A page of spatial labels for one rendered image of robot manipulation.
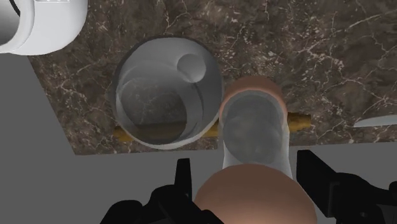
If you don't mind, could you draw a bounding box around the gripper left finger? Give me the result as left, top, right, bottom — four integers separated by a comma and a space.
99, 157, 225, 224

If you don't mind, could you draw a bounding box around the clear grey glass cup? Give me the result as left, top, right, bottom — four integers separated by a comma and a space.
108, 35, 225, 151

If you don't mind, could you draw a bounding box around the yellow wooden stick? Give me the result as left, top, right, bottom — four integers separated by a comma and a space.
113, 113, 312, 144

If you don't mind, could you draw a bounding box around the pale grey flat object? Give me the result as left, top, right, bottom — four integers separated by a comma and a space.
353, 115, 397, 129

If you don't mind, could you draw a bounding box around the pink capped clear glass shaker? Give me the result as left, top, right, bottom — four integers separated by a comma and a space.
193, 76, 317, 224

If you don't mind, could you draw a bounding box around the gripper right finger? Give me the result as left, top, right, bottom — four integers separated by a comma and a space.
296, 150, 397, 224

